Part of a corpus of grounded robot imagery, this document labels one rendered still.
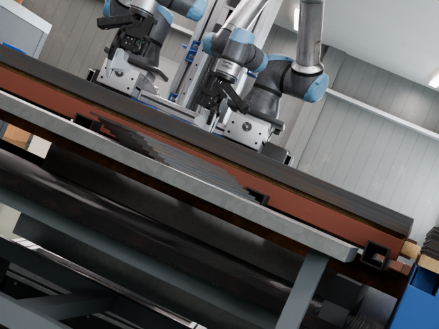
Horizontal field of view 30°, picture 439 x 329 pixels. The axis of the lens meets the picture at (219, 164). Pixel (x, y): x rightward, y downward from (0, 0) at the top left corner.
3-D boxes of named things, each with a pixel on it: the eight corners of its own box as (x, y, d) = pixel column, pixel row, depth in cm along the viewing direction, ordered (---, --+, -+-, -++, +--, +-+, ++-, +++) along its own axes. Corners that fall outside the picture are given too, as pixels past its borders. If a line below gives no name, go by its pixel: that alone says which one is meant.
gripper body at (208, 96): (198, 107, 260) (213, 72, 260) (223, 117, 258) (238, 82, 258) (193, 103, 253) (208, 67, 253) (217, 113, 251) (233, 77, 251)
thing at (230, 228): (361, 404, 252) (407, 299, 252) (12, 232, 284) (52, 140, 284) (362, 401, 256) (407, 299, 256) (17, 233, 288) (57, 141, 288)
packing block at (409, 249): (415, 259, 239) (421, 247, 239) (400, 252, 240) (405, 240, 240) (415, 259, 245) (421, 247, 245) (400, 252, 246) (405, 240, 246)
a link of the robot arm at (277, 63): (261, 89, 315) (276, 57, 315) (291, 99, 308) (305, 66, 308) (248, 79, 305) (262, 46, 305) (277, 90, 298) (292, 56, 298)
